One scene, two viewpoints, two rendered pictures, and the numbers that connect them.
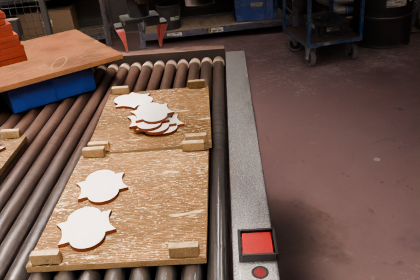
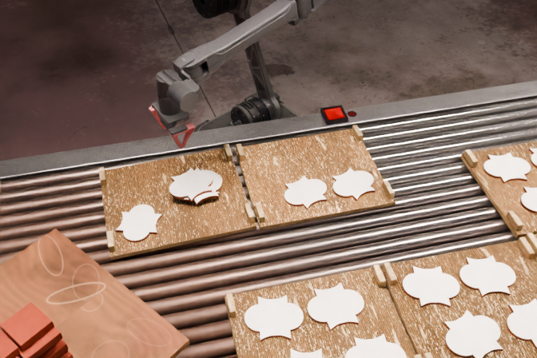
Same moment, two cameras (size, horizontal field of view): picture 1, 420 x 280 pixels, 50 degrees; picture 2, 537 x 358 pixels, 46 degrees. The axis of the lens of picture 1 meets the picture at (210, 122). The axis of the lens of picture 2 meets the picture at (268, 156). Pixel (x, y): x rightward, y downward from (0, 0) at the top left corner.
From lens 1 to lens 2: 2.18 m
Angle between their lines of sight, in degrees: 83
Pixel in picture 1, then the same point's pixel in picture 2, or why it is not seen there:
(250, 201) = (292, 123)
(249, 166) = (251, 129)
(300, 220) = not seen: hidden behind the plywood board
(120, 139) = (226, 208)
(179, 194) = (301, 150)
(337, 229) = not seen: hidden behind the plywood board
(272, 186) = not seen: outside the picture
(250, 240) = (333, 116)
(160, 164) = (264, 169)
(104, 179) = (297, 192)
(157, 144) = (232, 179)
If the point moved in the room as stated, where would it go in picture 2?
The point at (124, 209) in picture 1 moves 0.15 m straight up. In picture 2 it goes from (327, 173) to (329, 136)
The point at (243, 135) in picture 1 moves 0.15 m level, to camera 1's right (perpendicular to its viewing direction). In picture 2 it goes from (202, 137) to (193, 111)
